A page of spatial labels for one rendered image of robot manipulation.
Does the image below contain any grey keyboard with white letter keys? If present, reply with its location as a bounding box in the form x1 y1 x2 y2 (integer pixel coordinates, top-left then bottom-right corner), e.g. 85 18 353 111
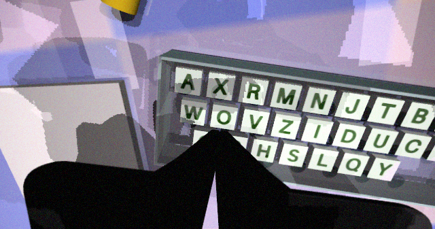
154 50 435 209

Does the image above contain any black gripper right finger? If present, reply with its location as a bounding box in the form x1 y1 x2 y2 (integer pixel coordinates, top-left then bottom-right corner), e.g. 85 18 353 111
215 130 432 229

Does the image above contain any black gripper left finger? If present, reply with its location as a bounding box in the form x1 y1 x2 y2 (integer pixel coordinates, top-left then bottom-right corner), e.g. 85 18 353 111
23 130 220 229

